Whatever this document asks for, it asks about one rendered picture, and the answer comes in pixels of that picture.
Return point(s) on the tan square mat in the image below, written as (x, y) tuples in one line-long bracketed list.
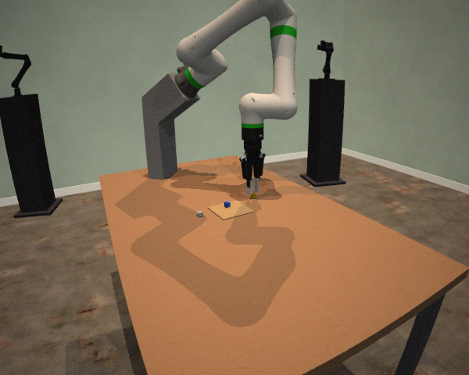
[(236, 209)]

